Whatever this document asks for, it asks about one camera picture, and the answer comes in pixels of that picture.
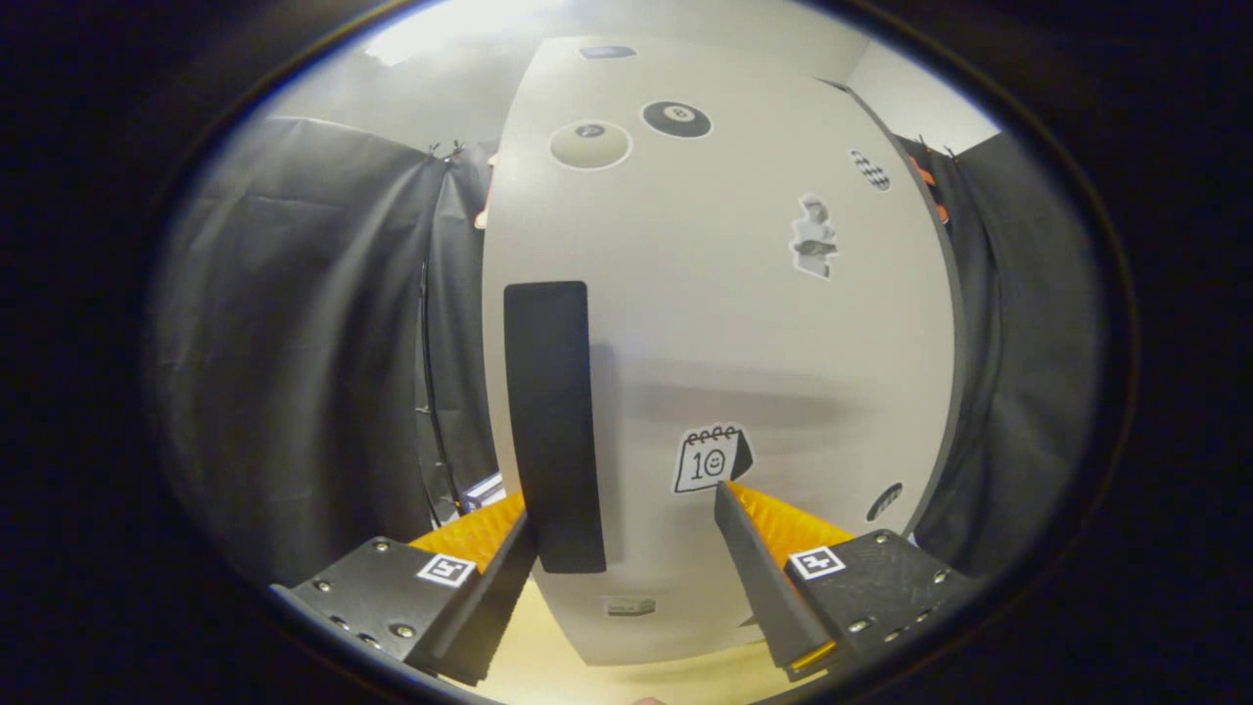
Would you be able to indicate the black backdrop stand pole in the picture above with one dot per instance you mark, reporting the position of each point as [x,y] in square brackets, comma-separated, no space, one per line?
[428,392]

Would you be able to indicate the black backdrop cloth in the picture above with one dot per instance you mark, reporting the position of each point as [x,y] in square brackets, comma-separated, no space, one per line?
[294,343]

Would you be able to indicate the grey cabinet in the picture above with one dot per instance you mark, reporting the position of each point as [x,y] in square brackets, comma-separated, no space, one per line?
[958,372]

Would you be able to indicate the white cabinet door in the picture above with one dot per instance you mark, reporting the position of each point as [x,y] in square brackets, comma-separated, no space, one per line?
[734,323]

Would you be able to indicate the dark blue spine book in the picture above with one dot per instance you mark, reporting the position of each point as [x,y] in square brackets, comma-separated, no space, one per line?
[470,501]

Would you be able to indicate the white spine book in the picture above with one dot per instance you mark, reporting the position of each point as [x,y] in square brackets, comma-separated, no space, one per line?
[487,488]

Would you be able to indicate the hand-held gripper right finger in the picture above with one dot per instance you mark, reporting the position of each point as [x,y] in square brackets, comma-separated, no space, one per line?
[759,587]

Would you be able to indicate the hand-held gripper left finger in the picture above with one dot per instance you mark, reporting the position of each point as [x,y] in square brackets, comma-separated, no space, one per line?
[494,607]

